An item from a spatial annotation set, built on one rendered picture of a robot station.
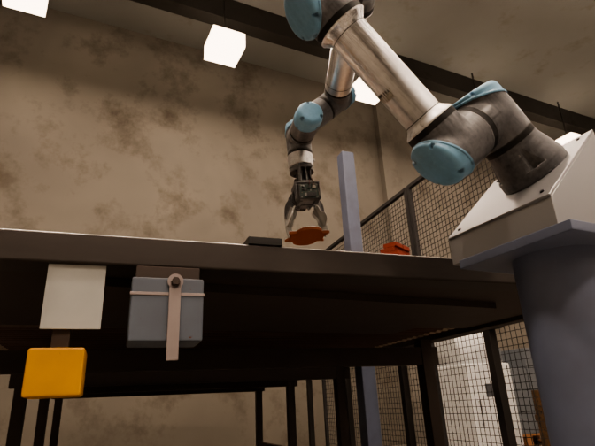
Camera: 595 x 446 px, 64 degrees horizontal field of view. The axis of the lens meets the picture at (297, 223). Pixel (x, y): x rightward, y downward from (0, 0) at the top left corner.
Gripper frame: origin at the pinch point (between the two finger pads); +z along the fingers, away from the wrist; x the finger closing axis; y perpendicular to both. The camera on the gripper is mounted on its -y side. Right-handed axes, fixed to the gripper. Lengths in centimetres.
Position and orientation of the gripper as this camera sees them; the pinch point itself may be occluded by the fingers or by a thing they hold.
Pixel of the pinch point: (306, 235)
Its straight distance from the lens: 137.4
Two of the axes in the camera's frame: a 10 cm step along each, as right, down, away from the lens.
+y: 1.9, -3.4, -9.2
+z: 0.9, 9.4, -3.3
